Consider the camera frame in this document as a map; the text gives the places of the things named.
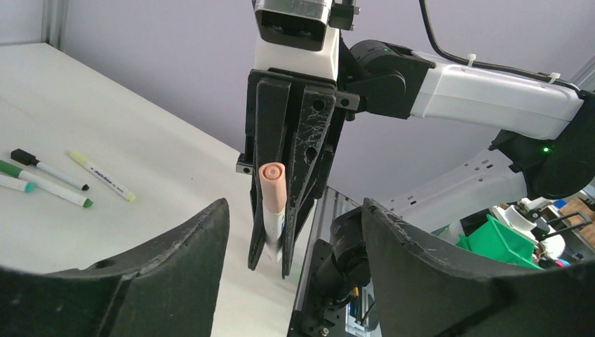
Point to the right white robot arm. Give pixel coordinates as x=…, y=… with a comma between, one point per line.
x=541, y=118

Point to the white yellow marker pen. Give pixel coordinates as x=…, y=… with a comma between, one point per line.
x=102, y=175

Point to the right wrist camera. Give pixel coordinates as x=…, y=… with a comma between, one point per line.
x=302, y=37

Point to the white green marker pen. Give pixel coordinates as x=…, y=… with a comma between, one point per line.
x=46, y=185

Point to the white black marker pen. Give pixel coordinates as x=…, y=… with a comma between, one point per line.
x=28, y=159

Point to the white teal marker pen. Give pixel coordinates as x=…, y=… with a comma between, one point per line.
x=17, y=184

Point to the white orange marker pen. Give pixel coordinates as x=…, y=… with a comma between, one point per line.
x=273, y=224

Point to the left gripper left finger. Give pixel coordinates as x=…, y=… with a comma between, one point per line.
x=167, y=286

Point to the orange pen cap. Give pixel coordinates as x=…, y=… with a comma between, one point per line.
x=273, y=186

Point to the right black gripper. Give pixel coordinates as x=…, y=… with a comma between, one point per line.
x=295, y=106

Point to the green plastic bin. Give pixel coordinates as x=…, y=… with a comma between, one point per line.
x=497, y=241

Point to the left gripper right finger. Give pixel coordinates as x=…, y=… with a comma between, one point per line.
x=425, y=286

